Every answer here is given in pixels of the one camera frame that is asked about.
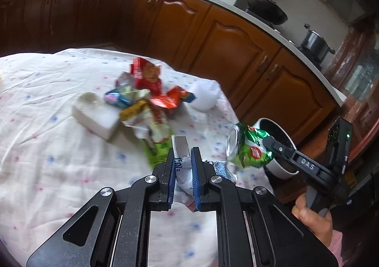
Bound white foam block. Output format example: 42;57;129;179
72;92;119;140

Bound orange red snack wrapper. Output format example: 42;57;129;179
150;86;196;110

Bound wooden kitchen cabinets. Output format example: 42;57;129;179
1;0;342;143

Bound white blue wrapper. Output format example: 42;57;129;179
171;135;237;212

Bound yellow white snack bag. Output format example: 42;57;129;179
119;99;172;146

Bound steel cooking pot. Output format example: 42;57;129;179
299;24;335;63

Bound floral white tablecloth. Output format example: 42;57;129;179
0;47;273;267

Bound crushed green can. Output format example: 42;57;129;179
226;123;274;169

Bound white plastic cup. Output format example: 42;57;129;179
189;79;220;112

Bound colourful foil wrapper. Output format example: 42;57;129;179
104;85;150;109

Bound black frying pan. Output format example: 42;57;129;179
247;0;288;26

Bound right hand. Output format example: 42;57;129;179
292;193;333;247

